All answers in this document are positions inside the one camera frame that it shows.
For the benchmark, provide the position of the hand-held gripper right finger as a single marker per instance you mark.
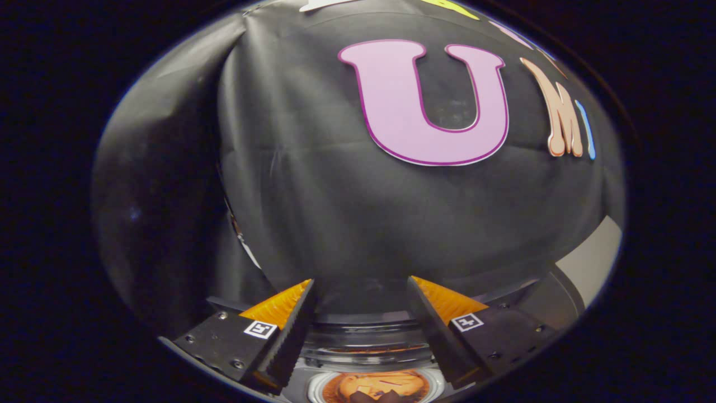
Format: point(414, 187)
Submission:
point(436, 336)

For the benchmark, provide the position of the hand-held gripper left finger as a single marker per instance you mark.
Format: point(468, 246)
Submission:
point(288, 341)

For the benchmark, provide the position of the gray washing machine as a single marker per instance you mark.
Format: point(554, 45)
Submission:
point(363, 350)

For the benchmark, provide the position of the orange button shirt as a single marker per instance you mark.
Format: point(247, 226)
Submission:
point(358, 385)

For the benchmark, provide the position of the black backdrop cloth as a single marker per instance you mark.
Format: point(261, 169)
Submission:
point(347, 212)

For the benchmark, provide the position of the white cabinet with dark top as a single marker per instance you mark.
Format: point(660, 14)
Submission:
point(593, 263)

